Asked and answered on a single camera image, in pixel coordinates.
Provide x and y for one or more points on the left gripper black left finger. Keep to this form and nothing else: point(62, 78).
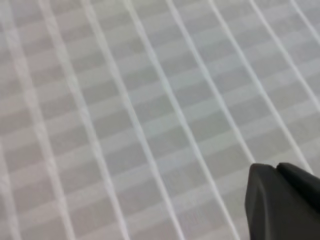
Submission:
point(275, 210)

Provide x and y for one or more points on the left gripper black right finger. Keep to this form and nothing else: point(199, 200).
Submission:
point(306, 184)

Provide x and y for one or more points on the grey checked tablecloth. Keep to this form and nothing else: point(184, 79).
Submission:
point(139, 119)

